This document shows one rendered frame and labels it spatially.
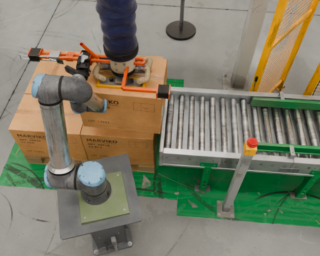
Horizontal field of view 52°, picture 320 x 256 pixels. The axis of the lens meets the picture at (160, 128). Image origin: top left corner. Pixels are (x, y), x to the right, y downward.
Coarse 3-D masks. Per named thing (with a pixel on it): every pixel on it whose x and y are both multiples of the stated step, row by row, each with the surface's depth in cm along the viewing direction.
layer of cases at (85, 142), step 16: (48, 64) 312; (64, 64) 312; (32, 80) 299; (32, 96) 287; (16, 112) 276; (32, 112) 276; (16, 128) 266; (32, 128) 266; (80, 128) 266; (96, 128) 266; (32, 144) 281; (80, 144) 274; (96, 144) 272; (112, 144) 270; (128, 144) 268; (144, 144) 266; (144, 160) 286
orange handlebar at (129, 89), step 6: (48, 54) 223; (60, 54) 222; (66, 54) 222; (72, 54) 220; (78, 54) 221; (66, 60) 220; (72, 60) 221; (96, 60) 218; (102, 60) 218; (108, 60) 218; (138, 60) 220; (144, 60) 218; (126, 72) 211; (126, 78) 210; (126, 90) 203; (132, 90) 203; (138, 90) 202; (144, 90) 202; (150, 90) 202
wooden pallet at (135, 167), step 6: (156, 144) 306; (30, 156) 298; (36, 156) 297; (42, 156) 297; (30, 162) 307; (36, 162) 306; (42, 162) 305; (48, 162) 307; (78, 162) 307; (132, 168) 303; (138, 168) 303; (144, 168) 297; (150, 168) 296
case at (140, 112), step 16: (96, 64) 236; (160, 64) 236; (96, 80) 226; (160, 80) 226; (112, 96) 220; (128, 96) 218; (144, 96) 217; (96, 112) 236; (112, 112) 234; (128, 112) 232; (144, 112) 229; (160, 112) 227; (112, 128) 249; (128, 128) 247; (144, 128) 244; (160, 128) 242
